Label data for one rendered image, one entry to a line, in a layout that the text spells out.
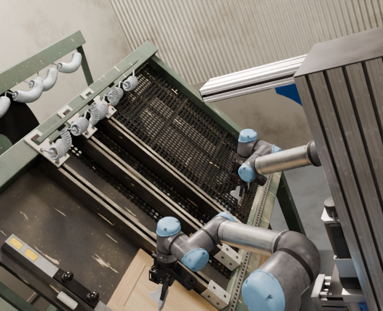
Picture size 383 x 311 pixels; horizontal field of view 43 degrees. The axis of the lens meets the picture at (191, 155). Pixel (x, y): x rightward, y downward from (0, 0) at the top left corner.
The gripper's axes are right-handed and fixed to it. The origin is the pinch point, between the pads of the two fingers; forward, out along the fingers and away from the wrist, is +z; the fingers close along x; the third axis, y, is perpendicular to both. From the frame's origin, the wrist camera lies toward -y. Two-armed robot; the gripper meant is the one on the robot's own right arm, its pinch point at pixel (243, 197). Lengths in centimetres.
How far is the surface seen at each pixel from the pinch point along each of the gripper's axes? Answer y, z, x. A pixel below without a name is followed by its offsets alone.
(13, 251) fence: 65, -7, 79
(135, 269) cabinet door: 32, 20, 45
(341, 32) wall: 2, 11, -281
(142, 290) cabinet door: 25, 23, 51
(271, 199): 0, 55, -73
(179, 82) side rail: 84, 8, -107
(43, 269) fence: 53, -1, 77
